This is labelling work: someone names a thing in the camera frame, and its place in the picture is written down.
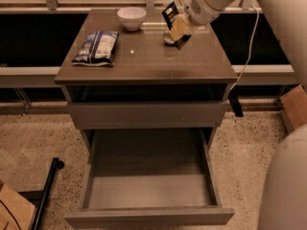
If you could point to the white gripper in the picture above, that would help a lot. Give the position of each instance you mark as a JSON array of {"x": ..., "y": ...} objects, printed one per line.
[{"x": 199, "y": 10}]

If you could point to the black rxbar chocolate bar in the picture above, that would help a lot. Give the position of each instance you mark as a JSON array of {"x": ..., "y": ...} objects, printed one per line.
[{"x": 169, "y": 14}]

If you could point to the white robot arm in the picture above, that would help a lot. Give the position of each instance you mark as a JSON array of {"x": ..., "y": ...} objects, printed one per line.
[{"x": 284, "y": 196}]

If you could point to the grey drawer cabinet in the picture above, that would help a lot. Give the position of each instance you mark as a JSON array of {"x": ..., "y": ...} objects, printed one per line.
[{"x": 147, "y": 71}]

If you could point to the closed grey top drawer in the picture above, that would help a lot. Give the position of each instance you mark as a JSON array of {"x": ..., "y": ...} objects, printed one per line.
[{"x": 146, "y": 115}]

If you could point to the open grey middle drawer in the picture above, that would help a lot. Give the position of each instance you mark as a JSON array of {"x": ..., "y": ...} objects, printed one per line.
[{"x": 149, "y": 177}]

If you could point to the orange soda can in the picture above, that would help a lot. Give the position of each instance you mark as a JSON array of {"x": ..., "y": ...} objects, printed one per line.
[{"x": 168, "y": 39}]

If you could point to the white ceramic bowl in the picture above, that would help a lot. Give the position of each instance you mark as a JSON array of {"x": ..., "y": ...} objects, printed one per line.
[{"x": 132, "y": 18}]

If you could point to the blue white chip bag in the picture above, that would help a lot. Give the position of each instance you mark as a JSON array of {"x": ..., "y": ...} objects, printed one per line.
[{"x": 97, "y": 49}]

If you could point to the brown cardboard box right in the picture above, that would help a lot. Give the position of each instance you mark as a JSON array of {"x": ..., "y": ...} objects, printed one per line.
[{"x": 294, "y": 112}]

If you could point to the brown cardboard box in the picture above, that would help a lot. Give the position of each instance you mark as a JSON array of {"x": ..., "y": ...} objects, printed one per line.
[
  {"x": 294, "y": 112},
  {"x": 16, "y": 212}
]

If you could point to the black metal stand leg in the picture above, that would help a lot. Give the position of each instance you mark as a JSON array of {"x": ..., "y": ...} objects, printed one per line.
[{"x": 40, "y": 198}]

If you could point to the brown cardboard box left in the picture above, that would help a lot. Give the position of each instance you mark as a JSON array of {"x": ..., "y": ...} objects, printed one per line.
[{"x": 16, "y": 212}]

